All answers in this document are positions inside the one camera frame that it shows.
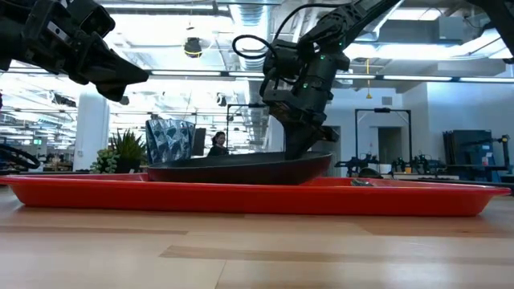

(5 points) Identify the blue patterned cup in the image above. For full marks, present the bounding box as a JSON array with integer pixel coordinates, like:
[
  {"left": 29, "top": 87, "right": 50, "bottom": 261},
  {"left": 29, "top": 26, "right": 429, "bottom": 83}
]
[{"left": 145, "top": 118, "right": 197, "bottom": 165}]

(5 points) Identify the yellow hanging pendant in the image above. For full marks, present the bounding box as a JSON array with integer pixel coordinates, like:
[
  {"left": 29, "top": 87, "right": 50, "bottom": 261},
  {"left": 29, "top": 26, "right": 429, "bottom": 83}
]
[{"left": 365, "top": 58, "right": 373, "bottom": 100}]

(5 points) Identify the person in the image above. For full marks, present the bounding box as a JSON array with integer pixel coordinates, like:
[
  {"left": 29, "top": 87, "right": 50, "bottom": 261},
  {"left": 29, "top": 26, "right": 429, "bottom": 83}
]
[{"left": 206, "top": 130, "right": 230, "bottom": 157}]

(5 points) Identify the dark round plate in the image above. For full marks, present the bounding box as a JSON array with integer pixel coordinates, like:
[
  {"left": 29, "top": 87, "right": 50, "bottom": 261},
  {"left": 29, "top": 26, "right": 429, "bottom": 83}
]
[{"left": 146, "top": 151, "right": 334, "bottom": 186}]

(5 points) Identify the white pillar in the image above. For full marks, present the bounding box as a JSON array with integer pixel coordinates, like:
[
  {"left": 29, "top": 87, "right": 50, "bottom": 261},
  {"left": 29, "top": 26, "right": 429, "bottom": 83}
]
[{"left": 72, "top": 90, "right": 110, "bottom": 173}]

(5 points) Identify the green spiky potted plant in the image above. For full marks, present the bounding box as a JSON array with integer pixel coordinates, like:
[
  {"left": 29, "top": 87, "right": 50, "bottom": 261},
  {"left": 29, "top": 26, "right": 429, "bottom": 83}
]
[{"left": 108, "top": 128, "right": 148, "bottom": 174}]

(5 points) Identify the black ceiling dome fixture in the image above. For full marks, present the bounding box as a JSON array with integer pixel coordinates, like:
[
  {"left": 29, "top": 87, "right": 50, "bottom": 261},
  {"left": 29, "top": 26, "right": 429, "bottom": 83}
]
[{"left": 183, "top": 36, "right": 203, "bottom": 59}]

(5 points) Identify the black rounded object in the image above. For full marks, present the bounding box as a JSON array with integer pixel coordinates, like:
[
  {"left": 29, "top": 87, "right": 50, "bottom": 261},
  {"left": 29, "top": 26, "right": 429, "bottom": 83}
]
[{"left": 357, "top": 167, "right": 383, "bottom": 179}]

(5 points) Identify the black computer monitor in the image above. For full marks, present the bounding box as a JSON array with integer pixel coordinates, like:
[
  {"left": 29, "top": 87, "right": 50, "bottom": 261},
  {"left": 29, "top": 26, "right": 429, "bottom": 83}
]
[{"left": 191, "top": 128, "right": 207, "bottom": 157}]

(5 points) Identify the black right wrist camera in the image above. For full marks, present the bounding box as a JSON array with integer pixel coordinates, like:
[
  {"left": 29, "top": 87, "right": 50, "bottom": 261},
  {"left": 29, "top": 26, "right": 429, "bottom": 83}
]
[{"left": 263, "top": 88, "right": 296, "bottom": 118}]

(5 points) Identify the red plastic tray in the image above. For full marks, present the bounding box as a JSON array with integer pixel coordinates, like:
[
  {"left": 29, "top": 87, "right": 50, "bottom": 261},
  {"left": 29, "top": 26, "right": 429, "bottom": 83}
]
[{"left": 0, "top": 172, "right": 512, "bottom": 218}]

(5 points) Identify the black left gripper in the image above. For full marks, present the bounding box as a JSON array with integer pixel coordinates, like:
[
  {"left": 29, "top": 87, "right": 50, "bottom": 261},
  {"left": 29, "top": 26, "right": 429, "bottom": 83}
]
[{"left": 22, "top": 0, "right": 150, "bottom": 103}]

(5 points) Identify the black looped gripper cable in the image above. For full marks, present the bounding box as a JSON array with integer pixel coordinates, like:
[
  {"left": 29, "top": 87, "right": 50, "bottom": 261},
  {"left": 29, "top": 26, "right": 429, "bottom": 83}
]
[{"left": 231, "top": 2, "right": 346, "bottom": 97}]

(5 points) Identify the black curved cable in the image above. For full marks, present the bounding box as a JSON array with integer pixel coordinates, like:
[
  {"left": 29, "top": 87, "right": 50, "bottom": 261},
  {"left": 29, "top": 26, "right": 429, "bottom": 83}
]
[{"left": 0, "top": 143, "right": 42, "bottom": 172}]

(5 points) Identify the small pale succulent plant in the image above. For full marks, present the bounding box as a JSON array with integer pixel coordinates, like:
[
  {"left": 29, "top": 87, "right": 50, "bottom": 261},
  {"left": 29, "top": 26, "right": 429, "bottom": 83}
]
[{"left": 90, "top": 148, "right": 121, "bottom": 174}]

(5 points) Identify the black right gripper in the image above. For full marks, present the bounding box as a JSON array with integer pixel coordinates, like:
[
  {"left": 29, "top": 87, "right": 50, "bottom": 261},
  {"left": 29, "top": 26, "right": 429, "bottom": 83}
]
[{"left": 261, "top": 38, "right": 351, "bottom": 161}]

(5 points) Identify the blue cabinet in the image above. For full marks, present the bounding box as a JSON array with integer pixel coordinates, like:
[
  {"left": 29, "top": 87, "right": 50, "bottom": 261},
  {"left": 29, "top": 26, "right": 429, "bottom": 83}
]
[{"left": 443, "top": 128, "right": 496, "bottom": 169}]

